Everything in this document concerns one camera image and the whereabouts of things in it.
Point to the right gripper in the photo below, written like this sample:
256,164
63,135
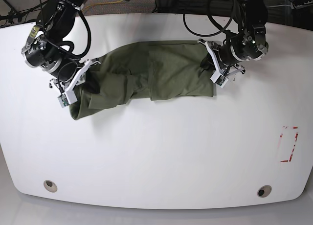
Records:
38,52

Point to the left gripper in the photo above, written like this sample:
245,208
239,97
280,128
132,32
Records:
249,44

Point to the olive green T-shirt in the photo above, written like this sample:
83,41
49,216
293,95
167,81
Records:
159,70

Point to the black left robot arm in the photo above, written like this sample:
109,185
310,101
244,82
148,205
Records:
244,13

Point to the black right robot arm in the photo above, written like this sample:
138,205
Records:
57,17

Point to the left table grommet hole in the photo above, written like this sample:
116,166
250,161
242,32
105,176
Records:
50,186

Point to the table grommet hole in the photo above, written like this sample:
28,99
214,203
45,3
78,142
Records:
50,186
264,191

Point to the red tape rectangle marking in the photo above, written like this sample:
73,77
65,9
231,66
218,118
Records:
287,143

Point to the right table grommet hole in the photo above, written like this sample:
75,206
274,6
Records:
264,191

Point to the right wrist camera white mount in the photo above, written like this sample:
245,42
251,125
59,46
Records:
73,85

